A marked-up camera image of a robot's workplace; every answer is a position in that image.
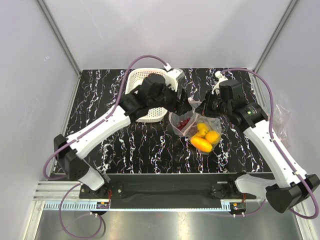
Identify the pile of spare plastic bags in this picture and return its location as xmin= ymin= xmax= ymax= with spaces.
xmin=272 ymin=104 xmax=291 ymax=149

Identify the white perforated plastic basket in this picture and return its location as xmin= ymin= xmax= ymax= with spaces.
xmin=120 ymin=68 xmax=178 ymax=123

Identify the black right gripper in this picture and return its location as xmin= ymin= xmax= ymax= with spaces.
xmin=195 ymin=89 xmax=232 ymax=119

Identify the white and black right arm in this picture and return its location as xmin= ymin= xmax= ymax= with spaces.
xmin=195 ymin=78 xmax=320 ymax=213

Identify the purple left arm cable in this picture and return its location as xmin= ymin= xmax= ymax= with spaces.
xmin=42 ymin=54 xmax=171 ymax=238

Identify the orange mango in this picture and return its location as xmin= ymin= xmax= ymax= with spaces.
xmin=190 ymin=136 xmax=213 ymax=153

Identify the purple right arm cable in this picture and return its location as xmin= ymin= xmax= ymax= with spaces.
xmin=214 ymin=67 xmax=320 ymax=220

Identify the aluminium frame rail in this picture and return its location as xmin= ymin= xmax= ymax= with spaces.
xmin=32 ymin=181 xmax=87 ymax=201

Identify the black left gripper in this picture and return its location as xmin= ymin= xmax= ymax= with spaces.
xmin=149 ymin=80 xmax=192 ymax=116

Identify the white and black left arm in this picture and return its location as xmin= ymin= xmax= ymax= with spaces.
xmin=54 ymin=71 xmax=192 ymax=198

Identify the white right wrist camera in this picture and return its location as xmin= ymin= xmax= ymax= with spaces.
xmin=211 ymin=71 xmax=228 ymax=94

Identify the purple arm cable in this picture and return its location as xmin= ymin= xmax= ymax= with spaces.
xmin=214 ymin=67 xmax=320 ymax=220
xmin=42 ymin=54 xmax=171 ymax=238

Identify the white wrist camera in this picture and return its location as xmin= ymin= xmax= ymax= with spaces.
xmin=164 ymin=68 xmax=185 ymax=92
xmin=211 ymin=71 xmax=228 ymax=94

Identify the clear pink-dotted zip bag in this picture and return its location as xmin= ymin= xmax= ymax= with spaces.
xmin=168 ymin=97 xmax=222 ymax=155

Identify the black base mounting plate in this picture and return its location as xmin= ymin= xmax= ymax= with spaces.
xmin=79 ymin=172 xmax=256 ymax=210

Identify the yellow lemon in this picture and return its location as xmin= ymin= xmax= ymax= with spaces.
xmin=195 ymin=122 xmax=209 ymax=138
xmin=205 ymin=130 xmax=221 ymax=145

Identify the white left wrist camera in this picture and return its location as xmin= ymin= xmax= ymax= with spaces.
xmin=164 ymin=68 xmax=185 ymax=92

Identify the dark red grape bunch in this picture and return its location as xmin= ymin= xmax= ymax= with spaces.
xmin=177 ymin=118 xmax=196 ymax=135

